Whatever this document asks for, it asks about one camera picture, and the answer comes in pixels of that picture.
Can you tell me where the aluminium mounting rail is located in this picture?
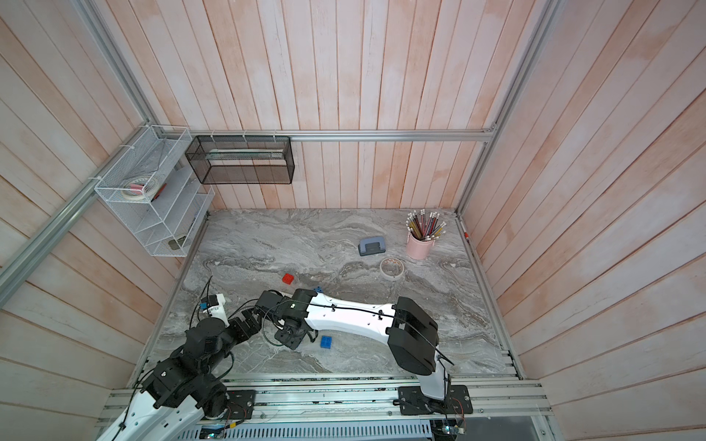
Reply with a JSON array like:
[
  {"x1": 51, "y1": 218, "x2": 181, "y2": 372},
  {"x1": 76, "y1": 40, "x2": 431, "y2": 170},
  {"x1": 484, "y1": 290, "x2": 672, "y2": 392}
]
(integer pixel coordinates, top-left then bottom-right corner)
[{"x1": 96, "y1": 376, "x2": 555, "y2": 428}]

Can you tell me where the black mesh basket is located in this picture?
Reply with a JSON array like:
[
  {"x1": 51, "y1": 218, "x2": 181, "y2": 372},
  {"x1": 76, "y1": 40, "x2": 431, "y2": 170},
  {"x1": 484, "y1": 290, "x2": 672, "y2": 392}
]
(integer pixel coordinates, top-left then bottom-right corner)
[{"x1": 186, "y1": 134, "x2": 295, "y2": 185}]

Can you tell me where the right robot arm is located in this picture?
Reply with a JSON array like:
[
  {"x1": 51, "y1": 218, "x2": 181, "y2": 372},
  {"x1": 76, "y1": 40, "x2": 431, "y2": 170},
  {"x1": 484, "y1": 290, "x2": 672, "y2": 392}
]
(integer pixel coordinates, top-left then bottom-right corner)
[{"x1": 255, "y1": 288, "x2": 447, "y2": 402}]

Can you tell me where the tape roll on shelf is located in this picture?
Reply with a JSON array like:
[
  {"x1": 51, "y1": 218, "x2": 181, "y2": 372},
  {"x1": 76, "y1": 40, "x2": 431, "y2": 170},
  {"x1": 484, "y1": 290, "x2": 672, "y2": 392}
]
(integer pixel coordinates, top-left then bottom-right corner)
[{"x1": 121, "y1": 176, "x2": 157, "y2": 201}]

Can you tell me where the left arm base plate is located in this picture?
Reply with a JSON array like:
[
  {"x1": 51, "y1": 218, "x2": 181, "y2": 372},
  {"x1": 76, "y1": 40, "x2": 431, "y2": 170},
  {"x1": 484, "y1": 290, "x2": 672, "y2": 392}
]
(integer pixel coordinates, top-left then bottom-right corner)
[{"x1": 202, "y1": 390, "x2": 257, "y2": 421}]

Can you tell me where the bundle of pencils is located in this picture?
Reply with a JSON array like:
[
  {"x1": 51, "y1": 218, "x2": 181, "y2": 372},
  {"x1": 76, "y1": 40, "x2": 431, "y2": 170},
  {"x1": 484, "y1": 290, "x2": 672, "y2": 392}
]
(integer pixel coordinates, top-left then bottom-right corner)
[{"x1": 406, "y1": 209, "x2": 447, "y2": 242}]

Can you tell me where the white wire shelf rack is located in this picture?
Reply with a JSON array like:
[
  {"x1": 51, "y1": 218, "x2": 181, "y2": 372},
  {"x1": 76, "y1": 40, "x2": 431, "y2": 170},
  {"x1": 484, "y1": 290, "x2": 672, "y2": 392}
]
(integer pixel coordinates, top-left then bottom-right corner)
[{"x1": 95, "y1": 125, "x2": 214, "y2": 257}]

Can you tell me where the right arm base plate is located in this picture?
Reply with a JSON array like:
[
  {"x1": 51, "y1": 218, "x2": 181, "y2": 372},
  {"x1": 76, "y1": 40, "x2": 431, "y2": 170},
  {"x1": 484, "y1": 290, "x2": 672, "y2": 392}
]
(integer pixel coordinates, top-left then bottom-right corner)
[{"x1": 393, "y1": 384, "x2": 474, "y2": 415}]

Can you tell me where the red square lego brick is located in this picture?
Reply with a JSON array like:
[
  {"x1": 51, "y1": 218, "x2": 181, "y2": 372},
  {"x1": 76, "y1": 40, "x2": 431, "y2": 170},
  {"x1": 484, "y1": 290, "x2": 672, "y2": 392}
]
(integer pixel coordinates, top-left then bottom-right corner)
[{"x1": 282, "y1": 273, "x2": 295, "y2": 285}]

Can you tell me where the dark blue square lego brick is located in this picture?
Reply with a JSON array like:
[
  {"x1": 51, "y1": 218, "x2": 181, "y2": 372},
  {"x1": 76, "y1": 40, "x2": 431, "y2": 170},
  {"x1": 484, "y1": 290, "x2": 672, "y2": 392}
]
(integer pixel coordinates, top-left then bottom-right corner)
[{"x1": 320, "y1": 336, "x2": 333, "y2": 349}]

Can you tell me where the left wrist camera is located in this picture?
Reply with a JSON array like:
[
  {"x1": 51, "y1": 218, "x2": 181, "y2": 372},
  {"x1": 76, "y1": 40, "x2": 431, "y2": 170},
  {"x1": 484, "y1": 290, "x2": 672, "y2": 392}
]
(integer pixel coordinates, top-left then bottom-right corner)
[{"x1": 200, "y1": 293, "x2": 229, "y2": 326}]

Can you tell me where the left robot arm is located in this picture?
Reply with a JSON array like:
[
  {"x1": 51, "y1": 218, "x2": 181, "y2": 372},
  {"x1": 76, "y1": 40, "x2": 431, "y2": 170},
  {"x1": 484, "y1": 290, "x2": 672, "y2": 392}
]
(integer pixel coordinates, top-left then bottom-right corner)
[{"x1": 99, "y1": 309, "x2": 262, "y2": 440}]

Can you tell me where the pink pencil cup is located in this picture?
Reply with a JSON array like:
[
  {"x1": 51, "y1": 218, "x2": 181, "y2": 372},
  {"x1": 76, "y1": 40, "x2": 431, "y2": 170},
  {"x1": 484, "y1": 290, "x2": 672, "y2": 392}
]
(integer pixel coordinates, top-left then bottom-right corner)
[{"x1": 406, "y1": 233, "x2": 435, "y2": 261}]

